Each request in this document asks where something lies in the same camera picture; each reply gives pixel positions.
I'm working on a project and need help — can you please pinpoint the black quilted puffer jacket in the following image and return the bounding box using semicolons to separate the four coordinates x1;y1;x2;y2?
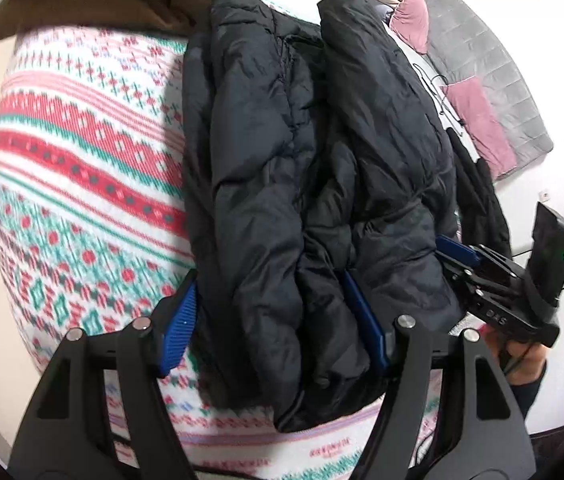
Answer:
182;0;463;432

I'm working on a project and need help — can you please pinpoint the person's right hand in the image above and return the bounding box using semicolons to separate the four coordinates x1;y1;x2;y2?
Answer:
479;325;548;386

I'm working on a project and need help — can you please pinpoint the black folded coat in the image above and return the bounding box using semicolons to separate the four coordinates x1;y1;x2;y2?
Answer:
446;128;512;258

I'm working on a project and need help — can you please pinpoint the pink pillow near headboard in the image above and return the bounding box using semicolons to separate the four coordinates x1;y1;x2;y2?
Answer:
442;76;517;180

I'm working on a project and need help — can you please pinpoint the grey quilted headboard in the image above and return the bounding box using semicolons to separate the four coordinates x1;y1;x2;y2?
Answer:
425;0;553;180

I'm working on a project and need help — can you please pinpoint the patterned knit blanket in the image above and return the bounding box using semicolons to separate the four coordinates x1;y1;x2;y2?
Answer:
0;27;379;479

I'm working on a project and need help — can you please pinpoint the pink pillow on stack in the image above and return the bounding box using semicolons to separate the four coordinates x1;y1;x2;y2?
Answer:
388;0;429;54

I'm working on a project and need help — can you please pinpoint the black charger cable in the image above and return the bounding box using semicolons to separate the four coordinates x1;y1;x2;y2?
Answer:
411;62;465;134

